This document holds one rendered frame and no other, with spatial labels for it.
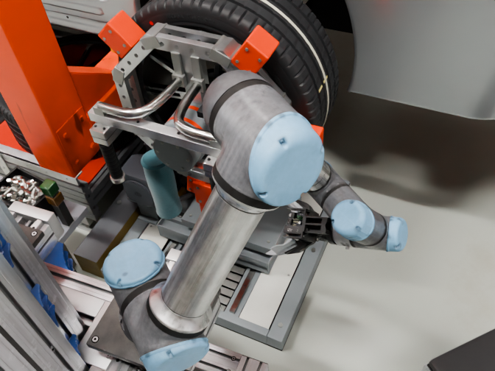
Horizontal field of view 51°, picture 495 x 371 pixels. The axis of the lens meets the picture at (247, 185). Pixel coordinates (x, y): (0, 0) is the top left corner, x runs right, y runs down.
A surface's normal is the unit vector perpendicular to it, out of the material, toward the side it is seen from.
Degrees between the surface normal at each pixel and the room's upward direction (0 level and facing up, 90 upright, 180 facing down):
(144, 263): 7
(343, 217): 38
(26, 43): 90
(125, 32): 45
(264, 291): 0
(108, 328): 0
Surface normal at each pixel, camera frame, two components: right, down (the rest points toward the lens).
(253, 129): -0.51, -0.34
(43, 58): 0.91, 0.28
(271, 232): -0.06, -0.65
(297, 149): 0.54, 0.54
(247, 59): -0.41, 0.70
